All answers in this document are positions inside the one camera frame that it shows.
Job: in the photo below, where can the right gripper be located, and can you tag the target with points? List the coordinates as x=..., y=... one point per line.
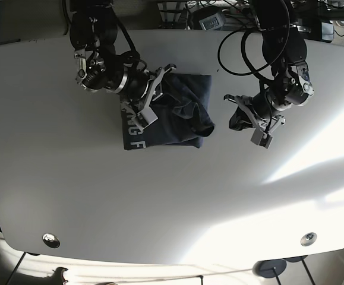
x=133, y=96

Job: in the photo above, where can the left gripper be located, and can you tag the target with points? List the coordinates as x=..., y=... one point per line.
x=264, y=117

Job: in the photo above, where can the navy blue T-shirt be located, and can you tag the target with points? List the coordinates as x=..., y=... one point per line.
x=182, y=112

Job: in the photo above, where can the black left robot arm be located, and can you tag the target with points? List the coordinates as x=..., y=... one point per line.
x=285, y=52

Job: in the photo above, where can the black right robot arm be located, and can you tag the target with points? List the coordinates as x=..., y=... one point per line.
x=106, y=58

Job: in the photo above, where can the right black floor stand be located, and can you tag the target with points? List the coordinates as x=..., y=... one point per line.
x=301, y=259

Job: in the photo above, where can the black floor stand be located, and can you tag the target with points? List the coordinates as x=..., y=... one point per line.
x=301, y=259
x=269, y=269

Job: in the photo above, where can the left black floor stand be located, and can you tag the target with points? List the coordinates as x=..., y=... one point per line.
x=269, y=269

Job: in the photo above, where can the white orange shoe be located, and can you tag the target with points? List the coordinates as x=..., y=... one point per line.
x=60, y=276

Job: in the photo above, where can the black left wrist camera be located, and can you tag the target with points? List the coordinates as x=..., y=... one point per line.
x=239, y=121

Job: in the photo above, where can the table cable grommet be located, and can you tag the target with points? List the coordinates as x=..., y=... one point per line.
x=308, y=239
x=50, y=240

